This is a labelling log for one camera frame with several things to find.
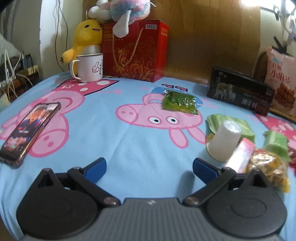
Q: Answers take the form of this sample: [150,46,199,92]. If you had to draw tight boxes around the light green snack packet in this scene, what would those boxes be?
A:
[207,114,255,143]

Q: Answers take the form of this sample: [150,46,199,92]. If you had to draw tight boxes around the small green snack packet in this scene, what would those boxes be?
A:
[262,131,291,162]

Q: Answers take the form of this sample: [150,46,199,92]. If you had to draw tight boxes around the pink fried dough snack bag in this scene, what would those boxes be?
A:
[265,47,295,114]

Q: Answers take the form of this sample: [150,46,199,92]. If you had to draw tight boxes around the smartphone in clear case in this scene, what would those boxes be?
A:
[1,102,61,168]

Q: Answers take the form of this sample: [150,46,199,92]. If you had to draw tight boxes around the white power strip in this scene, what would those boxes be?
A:
[283,14,295,45]

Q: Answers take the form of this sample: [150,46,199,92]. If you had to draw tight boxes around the red gift box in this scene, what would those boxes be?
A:
[101,20,169,82]

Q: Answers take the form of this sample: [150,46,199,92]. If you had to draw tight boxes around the green pickled vegetable packet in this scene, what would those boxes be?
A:
[162,90,198,115]

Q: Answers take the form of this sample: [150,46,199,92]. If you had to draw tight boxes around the black sheep print box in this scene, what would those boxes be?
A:
[207,65,275,115]

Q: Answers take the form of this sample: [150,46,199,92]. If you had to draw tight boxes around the white router with antennas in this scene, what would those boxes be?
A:
[1,49,23,88]

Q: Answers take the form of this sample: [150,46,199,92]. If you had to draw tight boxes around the red snack packet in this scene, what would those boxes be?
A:
[288,148,296,165]

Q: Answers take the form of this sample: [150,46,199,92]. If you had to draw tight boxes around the pink blue plush toy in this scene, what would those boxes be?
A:
[88,0,156,38]

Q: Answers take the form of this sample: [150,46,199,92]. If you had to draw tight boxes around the yellow chips snack bag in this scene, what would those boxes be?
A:
[244,149,290,193]

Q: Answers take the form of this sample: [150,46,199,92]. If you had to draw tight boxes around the wooden board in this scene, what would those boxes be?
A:
[82,0,262,85]

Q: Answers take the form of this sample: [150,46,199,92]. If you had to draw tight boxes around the pink snack stick packet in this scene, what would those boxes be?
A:
[225,138,255,173]

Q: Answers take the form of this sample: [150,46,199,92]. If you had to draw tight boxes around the white plastic cup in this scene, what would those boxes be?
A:
[206,120,242,162]

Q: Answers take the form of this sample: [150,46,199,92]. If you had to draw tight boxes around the white enamel mug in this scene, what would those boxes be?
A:
[70,53,103,83]

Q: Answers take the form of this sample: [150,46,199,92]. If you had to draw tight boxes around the yellow duck plush toy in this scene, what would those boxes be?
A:
[60,20,102,64]

